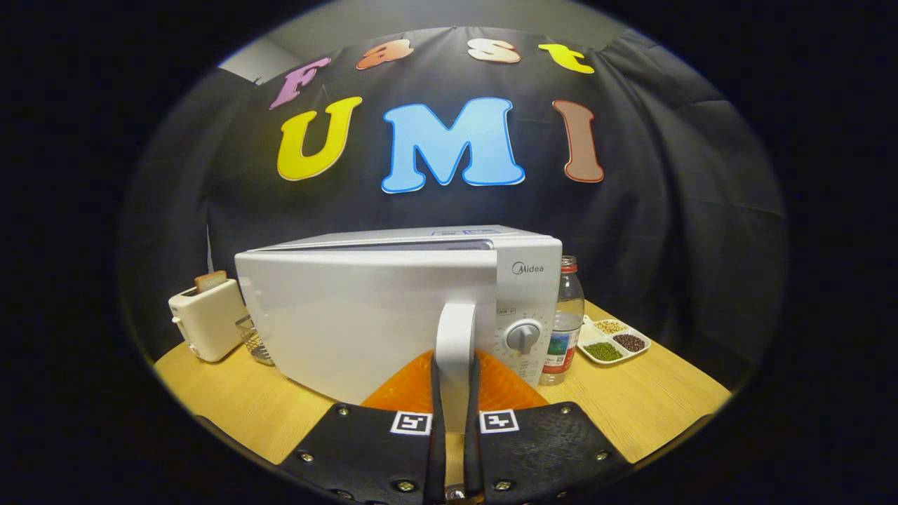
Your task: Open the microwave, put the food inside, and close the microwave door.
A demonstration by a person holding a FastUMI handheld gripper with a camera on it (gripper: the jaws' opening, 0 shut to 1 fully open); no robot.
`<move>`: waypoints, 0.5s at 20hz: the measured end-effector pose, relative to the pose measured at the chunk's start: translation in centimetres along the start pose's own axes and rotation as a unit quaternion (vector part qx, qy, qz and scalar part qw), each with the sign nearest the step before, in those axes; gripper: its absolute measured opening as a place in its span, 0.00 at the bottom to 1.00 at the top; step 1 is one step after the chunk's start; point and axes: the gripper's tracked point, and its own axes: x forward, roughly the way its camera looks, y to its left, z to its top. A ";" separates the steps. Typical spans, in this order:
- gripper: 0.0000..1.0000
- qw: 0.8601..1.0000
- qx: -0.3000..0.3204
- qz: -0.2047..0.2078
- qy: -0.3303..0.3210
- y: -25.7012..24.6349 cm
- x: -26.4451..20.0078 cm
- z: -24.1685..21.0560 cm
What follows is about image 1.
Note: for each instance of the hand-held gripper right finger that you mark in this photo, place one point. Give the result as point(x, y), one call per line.
point(473, 456)

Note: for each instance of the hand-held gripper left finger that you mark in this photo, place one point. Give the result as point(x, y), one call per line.
point(436, 456)

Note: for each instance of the white microwave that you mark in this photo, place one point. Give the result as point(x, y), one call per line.
point(365, 322)

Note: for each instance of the clear red label bottle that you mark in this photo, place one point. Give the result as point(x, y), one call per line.
point(568, 308)

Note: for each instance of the white divided bean dish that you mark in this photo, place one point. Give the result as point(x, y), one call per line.
point(617, 351)

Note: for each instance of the white toaster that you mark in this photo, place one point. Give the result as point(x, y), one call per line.
point(210, 322)

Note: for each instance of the brown toast slice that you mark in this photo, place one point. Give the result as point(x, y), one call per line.
point(210, 280)

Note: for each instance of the black backdrop cloth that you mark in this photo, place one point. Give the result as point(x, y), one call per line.
point(666, 210)

